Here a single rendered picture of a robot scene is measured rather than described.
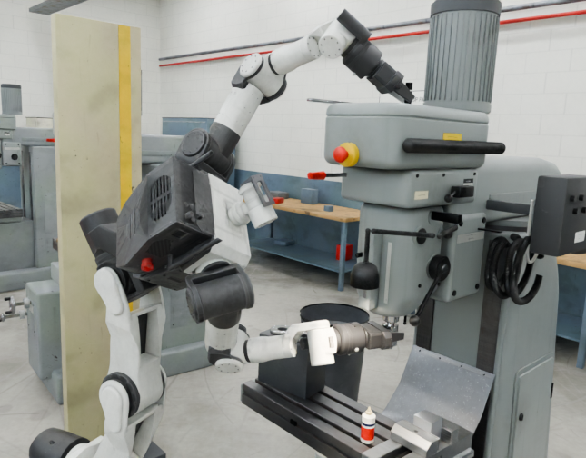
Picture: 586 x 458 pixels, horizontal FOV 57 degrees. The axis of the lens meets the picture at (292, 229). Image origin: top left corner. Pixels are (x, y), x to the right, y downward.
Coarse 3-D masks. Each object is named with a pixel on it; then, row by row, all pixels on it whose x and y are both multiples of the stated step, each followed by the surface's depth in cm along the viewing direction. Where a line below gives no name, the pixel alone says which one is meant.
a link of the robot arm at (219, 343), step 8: (240, 320) 142; (208, 328) 142; (216, 328) 138; (232, 328) 139; (208, 336) 145; (216, 336) 142; (224, 336) 142; (232, 336) 143; (208, 344) 148; (216, 344) 145; (224, 344) 145; (232, 344) 147; (208, 352) 148; (216, 352) 147; (224, 352) 147; (208, 360) 151; (216, 360) 150; (224, 360) 149; (232, 360) 149; (240, 360) 151; (216, 368) 152; (224, 368) 152; (232, 368) 151; (240, 368) 151
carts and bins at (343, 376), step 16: (320, 304) 387; (336, 304) 388; (304, 320) 354; (320, 320) 388; (336, 320) 389; (352, 320) 384; (368, 320) 357; (336, 368) 350; (352, 368) 354; (336, 384) 353; (352, 384) 358
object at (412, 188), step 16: (352, 176) 149; (368, 176) 145; (384, 176) 141; (400, 176) 137; (416, 176) 136; (432, 176) 141; (448, 176) 146; (464, 176) 152; (352, 192) 150; (368, 192) 145; (384, 192) 141; (400, 192) 138; (416, 192) 137; (432, 192) 143; (448, 192) 148
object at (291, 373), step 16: (304, 336) 194; (304, 352) 185; (272, 368) 195; (288, 368) 190; (304, 368) 186; (320, 368) 192; (272, 384) 196; (288, 384) 191; (304, 384) 187; (320, 384) 194
